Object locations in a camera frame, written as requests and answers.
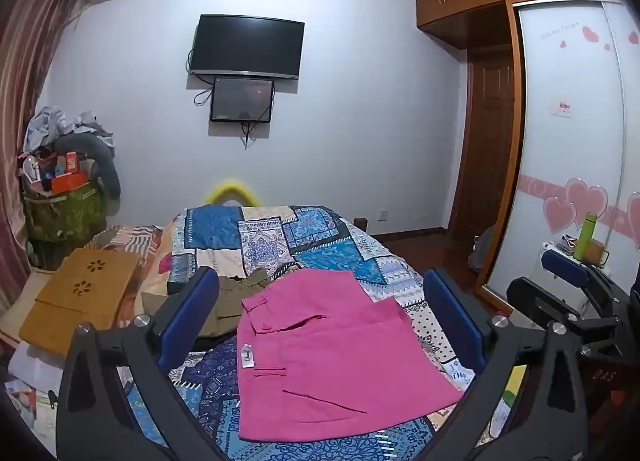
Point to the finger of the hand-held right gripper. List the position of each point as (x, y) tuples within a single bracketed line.
[(530, 296), (570, 266)]

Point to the small black wall monitor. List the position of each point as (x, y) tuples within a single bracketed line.
[(241, 98)]

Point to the olive green pants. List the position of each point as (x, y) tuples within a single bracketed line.
[(227, 301)]

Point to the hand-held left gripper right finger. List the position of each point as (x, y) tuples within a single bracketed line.
[(450, 311)]

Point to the white red wardrobe sticker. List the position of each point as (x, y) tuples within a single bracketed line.
[(564, 108)]

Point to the white cloth pile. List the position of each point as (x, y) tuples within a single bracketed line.
[(35, 366)]

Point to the green fabric bag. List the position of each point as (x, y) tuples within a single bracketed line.
[(65, 216)]

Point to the large black wall television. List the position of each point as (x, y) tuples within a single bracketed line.
[(247, 46)]

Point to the yellow curved foam piece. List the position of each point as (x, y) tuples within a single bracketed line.
[(232, 188)]

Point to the orange box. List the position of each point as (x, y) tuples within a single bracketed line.
[(70, 182)]

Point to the grey tube pillow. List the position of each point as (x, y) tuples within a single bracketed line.
[(107, 166)]

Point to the wooden wardrobe with sliding doors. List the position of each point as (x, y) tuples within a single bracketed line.
[(570, 141)]

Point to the pink pants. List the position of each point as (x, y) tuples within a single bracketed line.
[(340, 351)]

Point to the brown mug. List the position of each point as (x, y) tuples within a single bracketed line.
[(595, 252)]

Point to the yellow orange blanket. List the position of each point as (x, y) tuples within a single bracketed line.
[(514, 381)]

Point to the wooden lap desk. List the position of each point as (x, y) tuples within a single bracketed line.
[(75, 301)]

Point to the green bottle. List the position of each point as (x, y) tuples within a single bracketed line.
[(585, 236)]

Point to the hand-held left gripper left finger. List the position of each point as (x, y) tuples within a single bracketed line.
[(192, 306)]

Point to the brown wooden bedpost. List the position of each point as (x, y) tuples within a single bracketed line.
[(360, 223)]

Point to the white wall socket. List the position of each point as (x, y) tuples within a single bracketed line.
[(383, 215)]

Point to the pile of grey clothes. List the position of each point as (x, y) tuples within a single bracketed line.
[(47, 126)]

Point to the leaf print blanket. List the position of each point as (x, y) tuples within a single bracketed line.
[(135, 241)]

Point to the striped brown curtain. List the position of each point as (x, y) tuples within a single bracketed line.
[(30, 66)]

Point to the grey bag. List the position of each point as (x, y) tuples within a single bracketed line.
[(481, 256)]

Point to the brown wooden door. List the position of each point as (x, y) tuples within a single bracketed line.
[(487, 151)]

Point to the patchwork print bedspread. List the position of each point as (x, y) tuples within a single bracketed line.
[(320, 241)]

